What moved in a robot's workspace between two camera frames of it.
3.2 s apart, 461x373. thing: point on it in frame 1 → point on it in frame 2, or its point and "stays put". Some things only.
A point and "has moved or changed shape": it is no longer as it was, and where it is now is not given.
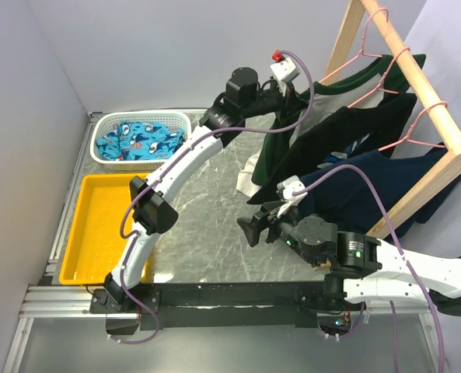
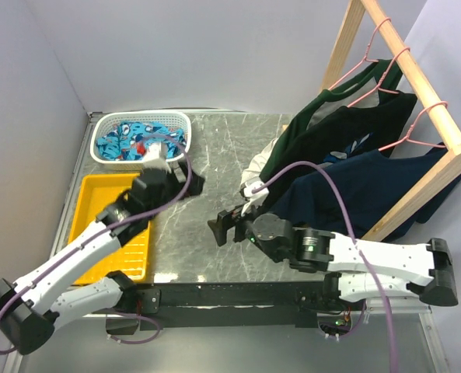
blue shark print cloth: [131, 141] stays put
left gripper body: [274, 101] → [173, 187]
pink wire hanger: [361, 51] → [363, 59]
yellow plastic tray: [95, 242] stays put
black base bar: [212, 306] stays put
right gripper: [260, 221] → [228, 219]
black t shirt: [374, 126] stays put
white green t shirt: [385, 76] has moved or changed shape
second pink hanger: [380, 88] stays put
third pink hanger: [407, 137] stays put
